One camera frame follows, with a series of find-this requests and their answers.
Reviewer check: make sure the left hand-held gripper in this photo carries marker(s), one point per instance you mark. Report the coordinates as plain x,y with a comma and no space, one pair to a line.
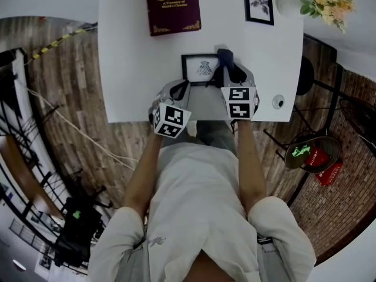
171,119

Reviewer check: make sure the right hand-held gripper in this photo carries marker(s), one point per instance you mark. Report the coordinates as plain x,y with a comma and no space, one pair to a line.
239,103

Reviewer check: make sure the dark cloth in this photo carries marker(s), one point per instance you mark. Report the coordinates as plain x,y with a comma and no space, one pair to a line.
225,58

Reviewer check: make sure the black picture frame bird print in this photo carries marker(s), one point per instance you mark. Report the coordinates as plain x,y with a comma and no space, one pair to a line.
199,69

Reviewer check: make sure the person's left forearm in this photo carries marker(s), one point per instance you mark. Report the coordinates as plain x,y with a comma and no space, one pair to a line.
144,175

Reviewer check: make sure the person's right forearm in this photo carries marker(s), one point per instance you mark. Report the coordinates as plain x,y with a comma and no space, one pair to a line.
252,163

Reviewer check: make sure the person's grey trousers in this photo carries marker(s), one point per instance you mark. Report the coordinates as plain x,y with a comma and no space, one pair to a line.
214,135

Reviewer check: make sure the black round stool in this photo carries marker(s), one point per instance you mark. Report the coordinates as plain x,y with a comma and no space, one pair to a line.
305,75

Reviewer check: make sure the maroon book gold print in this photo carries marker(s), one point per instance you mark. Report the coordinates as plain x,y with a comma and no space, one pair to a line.
173,10

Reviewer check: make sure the white vase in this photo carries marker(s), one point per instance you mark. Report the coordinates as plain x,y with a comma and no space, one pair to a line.
289,4

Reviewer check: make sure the green crumpled wrapper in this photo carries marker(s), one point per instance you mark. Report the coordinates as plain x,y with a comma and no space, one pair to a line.
301,151

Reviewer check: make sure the red packet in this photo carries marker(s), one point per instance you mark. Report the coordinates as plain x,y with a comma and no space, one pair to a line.
316,157

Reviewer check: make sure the person's white shirt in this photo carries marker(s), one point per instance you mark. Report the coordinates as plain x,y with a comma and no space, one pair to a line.
199,210

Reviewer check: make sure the yellow flower bouquet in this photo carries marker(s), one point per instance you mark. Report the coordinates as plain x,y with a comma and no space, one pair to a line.
329,3

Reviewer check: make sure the yellow black striped tape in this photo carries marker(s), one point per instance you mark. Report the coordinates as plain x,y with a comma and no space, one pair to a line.
55,42

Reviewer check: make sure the red box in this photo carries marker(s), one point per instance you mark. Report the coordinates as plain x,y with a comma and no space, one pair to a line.
330,175

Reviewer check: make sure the black metal rack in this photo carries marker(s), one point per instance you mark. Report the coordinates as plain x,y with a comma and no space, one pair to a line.
14,104

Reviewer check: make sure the black equipment on tripod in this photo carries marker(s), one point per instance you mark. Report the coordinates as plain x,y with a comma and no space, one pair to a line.
77,231

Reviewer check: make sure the black picture frame leaf print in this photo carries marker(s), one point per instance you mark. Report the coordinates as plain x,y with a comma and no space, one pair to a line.
258,6

